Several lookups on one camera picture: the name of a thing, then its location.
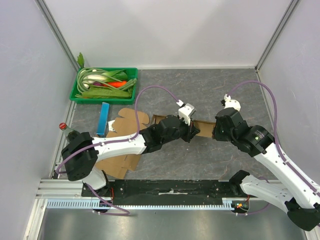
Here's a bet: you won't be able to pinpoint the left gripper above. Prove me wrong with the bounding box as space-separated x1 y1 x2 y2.
162 115 200 145

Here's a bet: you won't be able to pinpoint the large cardboard box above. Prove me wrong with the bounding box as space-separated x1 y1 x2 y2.
150 114 216 138

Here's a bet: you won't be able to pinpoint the small cardboard box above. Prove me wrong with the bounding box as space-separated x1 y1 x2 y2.
95 107 141 179

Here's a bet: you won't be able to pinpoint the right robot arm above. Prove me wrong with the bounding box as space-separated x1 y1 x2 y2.
212 107 320 231

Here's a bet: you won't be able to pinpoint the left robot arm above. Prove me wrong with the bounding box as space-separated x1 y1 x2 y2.
61 115 200 197

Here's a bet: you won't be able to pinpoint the blue rectangular box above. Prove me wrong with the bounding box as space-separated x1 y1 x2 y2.
96 102 110 138

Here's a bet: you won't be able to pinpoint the green asparagus bundle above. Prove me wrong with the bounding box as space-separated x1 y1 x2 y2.
118 78 137 91

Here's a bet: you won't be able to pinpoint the small white plastic packet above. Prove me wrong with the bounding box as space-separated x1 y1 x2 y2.
107 119 116 132

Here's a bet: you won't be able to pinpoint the green plastic tray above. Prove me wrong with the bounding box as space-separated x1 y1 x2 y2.
69 67 138 105

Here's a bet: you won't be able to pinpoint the orange toy carrot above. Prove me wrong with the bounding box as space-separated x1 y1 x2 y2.
106 81 127 88

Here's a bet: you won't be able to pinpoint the green lettuce leaf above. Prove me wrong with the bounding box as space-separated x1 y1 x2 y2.
77 88 132 99

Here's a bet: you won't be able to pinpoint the white toy radish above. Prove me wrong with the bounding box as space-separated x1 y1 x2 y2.
82 74 108 89

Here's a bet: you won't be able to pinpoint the green long beans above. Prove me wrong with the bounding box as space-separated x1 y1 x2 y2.
76 67 104 95

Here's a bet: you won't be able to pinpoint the dark soda bottle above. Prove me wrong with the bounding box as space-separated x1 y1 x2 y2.
59 122 80 143

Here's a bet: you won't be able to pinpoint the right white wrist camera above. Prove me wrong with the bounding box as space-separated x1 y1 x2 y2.
221 94 241 112

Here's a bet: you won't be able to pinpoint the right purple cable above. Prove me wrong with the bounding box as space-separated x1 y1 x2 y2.
228 80 320 216

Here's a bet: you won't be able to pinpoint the purple cable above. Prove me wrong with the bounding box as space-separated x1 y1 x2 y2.
228 80 320 216
56 85 183 216

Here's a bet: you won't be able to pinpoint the slotted cable duct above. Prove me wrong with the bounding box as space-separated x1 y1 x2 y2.
46 197 251 210

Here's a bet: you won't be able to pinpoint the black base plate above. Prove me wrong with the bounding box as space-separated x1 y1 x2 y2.
97 179 248 206

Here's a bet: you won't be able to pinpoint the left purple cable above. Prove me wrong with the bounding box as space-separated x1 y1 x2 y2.
56 85 183 216

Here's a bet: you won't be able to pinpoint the right aluminium frame post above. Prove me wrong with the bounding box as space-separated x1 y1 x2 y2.
254 0 301 74

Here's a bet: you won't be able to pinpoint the aluminium frame post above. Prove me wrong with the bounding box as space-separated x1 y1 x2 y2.
35 0 80 72
254 0 301 74

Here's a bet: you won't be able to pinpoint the left aluminium frame post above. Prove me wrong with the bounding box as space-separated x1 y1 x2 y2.
35 0 80 72

